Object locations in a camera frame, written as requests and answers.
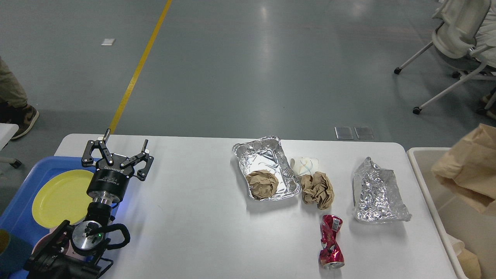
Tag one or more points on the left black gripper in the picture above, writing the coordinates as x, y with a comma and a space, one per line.
110, 182

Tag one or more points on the yellow plate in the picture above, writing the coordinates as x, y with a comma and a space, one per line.
62, 198

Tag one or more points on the aluminium foil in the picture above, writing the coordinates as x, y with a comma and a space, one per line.
376, 195

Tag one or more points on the brown paper bag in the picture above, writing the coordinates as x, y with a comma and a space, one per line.
468, 169

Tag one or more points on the pink mug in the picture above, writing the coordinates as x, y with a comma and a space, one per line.
40, 242

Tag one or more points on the dark teal mug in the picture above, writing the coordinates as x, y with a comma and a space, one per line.
14, 252

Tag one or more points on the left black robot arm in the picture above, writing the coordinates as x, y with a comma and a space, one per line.
74, 251

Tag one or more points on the blue plastic tray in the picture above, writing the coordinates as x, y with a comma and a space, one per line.
17, 218

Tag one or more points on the white side table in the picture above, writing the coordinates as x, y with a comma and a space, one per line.
7, 131

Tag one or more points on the person in khaki trousers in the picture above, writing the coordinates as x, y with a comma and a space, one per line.
14, 103

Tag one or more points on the crumpled brown paper ball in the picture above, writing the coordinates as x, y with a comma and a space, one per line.
262, 184

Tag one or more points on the aluminium foil tray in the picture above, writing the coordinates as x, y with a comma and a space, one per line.
263, 159

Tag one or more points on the crumpled brown paper wad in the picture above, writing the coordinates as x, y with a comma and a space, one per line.
317, 189

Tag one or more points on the metal floor plate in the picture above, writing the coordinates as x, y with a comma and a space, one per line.
364, 132
344, 133

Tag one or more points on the crushed red can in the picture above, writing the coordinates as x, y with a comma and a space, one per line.
330, 256

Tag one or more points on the beige plastic bin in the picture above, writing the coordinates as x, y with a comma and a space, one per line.
454, 218

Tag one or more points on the white office chair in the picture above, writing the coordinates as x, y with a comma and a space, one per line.
455, 42

